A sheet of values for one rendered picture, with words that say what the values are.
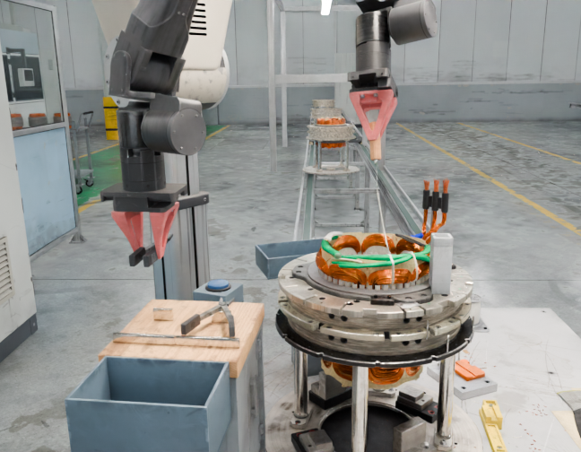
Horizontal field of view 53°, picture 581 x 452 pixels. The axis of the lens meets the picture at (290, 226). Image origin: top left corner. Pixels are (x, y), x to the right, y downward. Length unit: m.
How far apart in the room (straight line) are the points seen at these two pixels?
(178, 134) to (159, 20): 0.14
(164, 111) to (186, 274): 0.61
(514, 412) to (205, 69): 0.91
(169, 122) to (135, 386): 0.35
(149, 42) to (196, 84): 0.46
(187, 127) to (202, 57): 0.50
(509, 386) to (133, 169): 0.91
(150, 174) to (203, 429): 0.32
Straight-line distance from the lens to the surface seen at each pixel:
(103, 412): 0.73
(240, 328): 0.86
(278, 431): 1.10
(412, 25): 0.94
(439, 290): 0.91
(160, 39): 0.76
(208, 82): 1.22
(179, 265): 1.26
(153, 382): 0.81
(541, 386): 1.37
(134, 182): 0.78
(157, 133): 0.72
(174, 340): 0.82
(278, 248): 1.27
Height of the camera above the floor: 1.42
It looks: 15 degrees down
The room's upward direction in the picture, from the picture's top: 1 degrees counter-clockwise
